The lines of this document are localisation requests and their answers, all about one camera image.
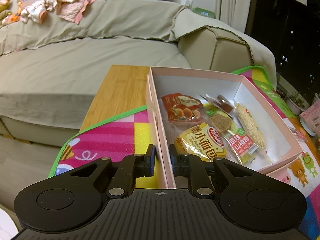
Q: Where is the pile of pink baby clothes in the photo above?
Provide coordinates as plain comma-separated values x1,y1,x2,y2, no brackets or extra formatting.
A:
20,0,99,24

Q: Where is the beige curtain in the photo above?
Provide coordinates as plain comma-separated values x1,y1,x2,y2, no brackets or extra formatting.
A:
216,0,251,33

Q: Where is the yellow stuffed toy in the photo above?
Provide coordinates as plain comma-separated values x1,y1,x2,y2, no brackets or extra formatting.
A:
0,0,12,26

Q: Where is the brown candy clear packet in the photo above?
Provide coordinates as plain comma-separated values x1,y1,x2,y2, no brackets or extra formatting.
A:
200,94,234,118

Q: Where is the red nut snack bag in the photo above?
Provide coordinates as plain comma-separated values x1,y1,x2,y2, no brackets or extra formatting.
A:
161,93,203,124

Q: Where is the rice cracker stick packet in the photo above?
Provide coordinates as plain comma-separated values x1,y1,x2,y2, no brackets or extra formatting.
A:
235,102,266,148

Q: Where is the beige sofa with cover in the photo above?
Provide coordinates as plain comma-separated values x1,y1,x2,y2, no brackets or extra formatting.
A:
1,0,276,146

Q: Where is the pink patterned packet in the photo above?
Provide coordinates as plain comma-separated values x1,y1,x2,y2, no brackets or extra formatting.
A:
300,104,319,136

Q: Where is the colourful cartoon play mat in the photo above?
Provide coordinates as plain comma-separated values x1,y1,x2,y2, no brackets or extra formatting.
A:
49,66,319,239

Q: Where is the white wall socket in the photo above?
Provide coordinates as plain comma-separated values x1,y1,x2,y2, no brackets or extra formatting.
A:
181,0,193,8

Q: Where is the green digital clock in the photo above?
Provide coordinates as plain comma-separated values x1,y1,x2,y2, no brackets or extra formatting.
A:
192,7,216,18

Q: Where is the white potted plant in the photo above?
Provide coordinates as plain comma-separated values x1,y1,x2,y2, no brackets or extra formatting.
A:
285,90,310,115

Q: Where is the yellow small bread bag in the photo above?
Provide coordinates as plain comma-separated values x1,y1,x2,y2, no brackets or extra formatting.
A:
174,122,227,162

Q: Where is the yellow long snack packet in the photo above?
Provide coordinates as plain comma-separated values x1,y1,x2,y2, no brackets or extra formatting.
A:
203,103,261,165

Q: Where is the hawthorn lollipop packet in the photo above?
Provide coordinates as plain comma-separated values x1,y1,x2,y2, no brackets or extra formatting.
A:
206,109,259,165

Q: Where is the pink cardboard gift box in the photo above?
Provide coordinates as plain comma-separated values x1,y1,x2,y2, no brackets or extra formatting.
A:
146,67,302,189

